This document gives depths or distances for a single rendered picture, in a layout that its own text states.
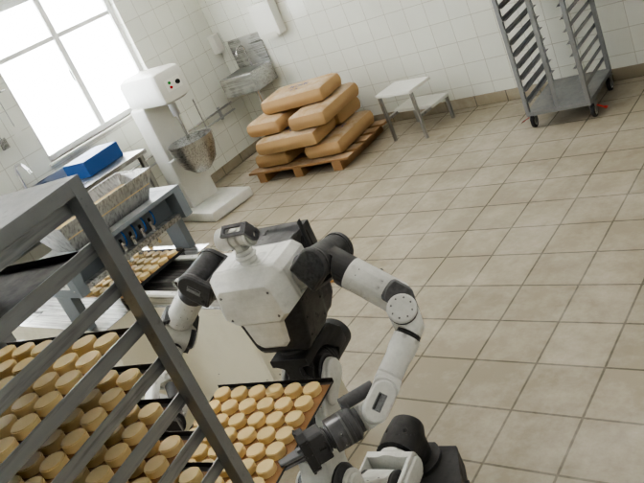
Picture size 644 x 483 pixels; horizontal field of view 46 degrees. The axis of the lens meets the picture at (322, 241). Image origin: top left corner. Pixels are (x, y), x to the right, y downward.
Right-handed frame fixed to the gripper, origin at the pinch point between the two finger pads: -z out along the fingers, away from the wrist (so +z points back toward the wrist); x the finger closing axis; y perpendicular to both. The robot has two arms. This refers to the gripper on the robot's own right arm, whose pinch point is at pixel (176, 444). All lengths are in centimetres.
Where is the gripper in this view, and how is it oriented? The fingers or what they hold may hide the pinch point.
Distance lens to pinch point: 218.8
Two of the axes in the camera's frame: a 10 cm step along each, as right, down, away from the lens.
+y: 8.6, -4.7, 1.8
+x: -3.8, -8.4, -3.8
